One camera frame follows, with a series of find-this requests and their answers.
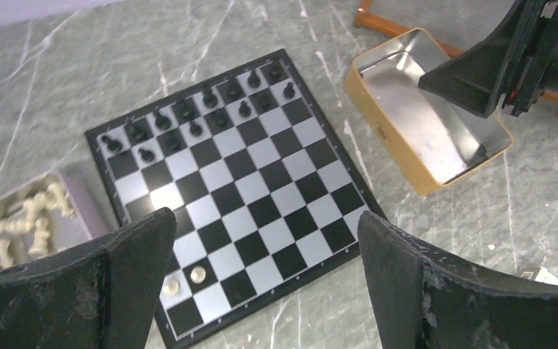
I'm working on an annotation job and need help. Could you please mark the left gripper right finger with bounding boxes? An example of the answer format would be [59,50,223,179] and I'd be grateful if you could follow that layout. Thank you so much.
[357,211,558,348]

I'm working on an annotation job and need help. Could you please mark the tin box white pieces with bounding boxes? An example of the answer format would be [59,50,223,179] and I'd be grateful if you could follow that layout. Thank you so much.
[0,171,110,271]

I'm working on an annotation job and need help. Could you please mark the black pawn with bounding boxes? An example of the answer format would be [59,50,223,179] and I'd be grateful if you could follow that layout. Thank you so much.
[238,100,251,118]
[257,93,272,111]

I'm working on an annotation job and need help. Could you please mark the black rook corner board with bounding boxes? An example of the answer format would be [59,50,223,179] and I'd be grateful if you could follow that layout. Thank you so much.
[267,64,283,84]

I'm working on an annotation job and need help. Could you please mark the white pawn on board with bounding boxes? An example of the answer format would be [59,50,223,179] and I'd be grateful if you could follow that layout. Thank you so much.
[190,265,207,284]

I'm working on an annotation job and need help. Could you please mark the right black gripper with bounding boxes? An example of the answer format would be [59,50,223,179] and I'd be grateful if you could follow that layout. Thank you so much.
[418,1,558,119]

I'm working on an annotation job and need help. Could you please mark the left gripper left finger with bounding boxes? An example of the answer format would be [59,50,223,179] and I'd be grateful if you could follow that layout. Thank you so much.
[0,207,177,348]

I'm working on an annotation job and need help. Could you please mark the white red card box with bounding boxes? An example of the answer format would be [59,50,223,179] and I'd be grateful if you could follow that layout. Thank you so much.
[517,267,558,286]

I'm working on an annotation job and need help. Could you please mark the black piece board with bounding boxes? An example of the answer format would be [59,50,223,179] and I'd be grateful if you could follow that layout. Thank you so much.
[225,79,242,100]
[203,87,219,108]

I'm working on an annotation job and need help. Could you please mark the tin box black pieces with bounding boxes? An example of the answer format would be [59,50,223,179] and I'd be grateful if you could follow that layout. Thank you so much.
[344,28,514,196]

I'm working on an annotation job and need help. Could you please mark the black piece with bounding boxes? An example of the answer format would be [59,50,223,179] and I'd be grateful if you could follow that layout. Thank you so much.
[100,135,123,153]

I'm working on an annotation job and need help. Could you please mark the black white chessboard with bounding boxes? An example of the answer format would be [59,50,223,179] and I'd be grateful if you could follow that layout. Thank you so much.
[84,49,381,348]

